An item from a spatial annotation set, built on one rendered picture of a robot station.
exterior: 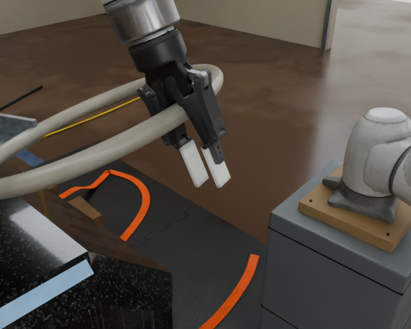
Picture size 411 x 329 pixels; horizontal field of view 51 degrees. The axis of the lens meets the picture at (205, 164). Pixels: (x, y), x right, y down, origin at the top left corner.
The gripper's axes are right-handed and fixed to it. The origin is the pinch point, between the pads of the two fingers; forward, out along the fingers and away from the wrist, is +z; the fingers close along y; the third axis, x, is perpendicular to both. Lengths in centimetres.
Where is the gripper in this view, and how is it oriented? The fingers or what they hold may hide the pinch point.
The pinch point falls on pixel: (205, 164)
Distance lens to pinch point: 66.7
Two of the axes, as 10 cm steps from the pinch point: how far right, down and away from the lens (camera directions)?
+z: 3.6, 8.6, 3.5
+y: -7.3, 0.2, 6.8
